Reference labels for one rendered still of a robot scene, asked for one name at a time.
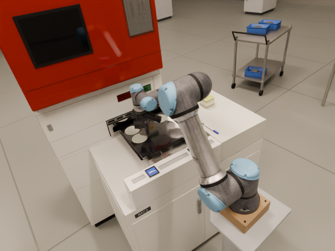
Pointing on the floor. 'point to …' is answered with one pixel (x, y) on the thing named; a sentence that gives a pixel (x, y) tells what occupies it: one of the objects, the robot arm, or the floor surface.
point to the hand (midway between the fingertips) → (149, 135)
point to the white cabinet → (173, 213)
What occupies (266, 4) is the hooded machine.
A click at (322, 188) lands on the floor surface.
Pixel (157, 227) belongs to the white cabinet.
